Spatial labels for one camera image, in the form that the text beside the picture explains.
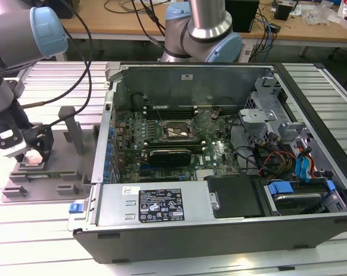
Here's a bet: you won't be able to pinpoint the hard disk in blue carrier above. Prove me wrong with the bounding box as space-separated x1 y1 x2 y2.
264 179 337 216

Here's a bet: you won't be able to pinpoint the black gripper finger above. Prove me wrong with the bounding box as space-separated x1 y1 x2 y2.
36 137 55 165

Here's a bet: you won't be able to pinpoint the metal socket cover frame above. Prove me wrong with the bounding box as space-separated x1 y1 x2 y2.
190 110 214 136

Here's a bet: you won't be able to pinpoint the blue case latch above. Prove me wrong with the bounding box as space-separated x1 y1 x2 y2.
68 202 84 214

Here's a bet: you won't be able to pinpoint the green motherboard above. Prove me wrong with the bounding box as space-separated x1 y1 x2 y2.
113 108 245 183

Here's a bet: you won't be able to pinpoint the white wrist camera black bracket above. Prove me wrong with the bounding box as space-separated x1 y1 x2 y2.
0 120 28 158

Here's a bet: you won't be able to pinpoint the black cable copper sleeve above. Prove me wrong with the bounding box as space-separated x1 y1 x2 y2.
20 60 90 109

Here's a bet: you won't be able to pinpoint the black open PC case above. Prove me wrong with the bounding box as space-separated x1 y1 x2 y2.
67 62 347 265

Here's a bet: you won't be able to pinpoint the black cylindrical component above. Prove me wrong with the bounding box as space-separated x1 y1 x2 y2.
132 92 148 112

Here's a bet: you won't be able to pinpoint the black graphics card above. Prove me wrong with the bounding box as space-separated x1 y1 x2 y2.
146 148 193 167

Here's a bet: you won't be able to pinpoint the red yellow wires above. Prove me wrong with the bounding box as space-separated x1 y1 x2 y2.
262 151 296 175

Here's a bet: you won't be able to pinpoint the silver metal drive cage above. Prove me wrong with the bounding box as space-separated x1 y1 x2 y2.
238 73 312 150

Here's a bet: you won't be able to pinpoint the black cable bundle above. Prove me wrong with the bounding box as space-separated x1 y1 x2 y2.
252 137 271 178

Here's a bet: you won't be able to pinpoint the silver chipset heatsink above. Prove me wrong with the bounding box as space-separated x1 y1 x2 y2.
195 169 217 181

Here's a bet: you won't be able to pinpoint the wooden desk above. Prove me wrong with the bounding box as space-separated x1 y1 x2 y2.
58 0 347 63

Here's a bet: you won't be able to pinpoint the black monitor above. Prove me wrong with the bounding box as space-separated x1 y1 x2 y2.
58 0 81 20

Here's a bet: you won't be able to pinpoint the black plastic shroud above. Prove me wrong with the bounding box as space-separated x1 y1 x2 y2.
205 174 268 219

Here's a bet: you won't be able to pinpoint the black camera cable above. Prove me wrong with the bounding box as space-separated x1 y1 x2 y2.
32 5 93 130

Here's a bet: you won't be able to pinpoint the silver CPU green edge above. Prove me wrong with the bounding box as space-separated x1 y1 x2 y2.
23 149 44 166

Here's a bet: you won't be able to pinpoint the grey parts rack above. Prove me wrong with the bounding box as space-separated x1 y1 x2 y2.
1 105 101 204

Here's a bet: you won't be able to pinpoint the black power supply label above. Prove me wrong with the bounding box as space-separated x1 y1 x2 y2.
138 188 186 224

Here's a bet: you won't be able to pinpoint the CPU socket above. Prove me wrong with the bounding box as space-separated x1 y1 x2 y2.
161 119 193 141

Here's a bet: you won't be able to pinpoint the silver power supply unit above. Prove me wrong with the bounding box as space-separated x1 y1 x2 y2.
94 181 220 228

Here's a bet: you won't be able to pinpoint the black box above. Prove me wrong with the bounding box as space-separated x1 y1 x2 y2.
225 0 260 34

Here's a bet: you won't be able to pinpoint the green RAM stick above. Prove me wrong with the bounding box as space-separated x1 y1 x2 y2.
26 170 76 179

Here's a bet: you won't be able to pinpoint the light blue SATA cable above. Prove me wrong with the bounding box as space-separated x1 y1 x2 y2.
294 145 314 182

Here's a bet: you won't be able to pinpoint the clear plastic bags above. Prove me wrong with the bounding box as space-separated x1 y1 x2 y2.
301 4 338 25

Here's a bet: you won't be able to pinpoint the small black device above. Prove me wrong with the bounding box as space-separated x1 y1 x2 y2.
273 2 292 21

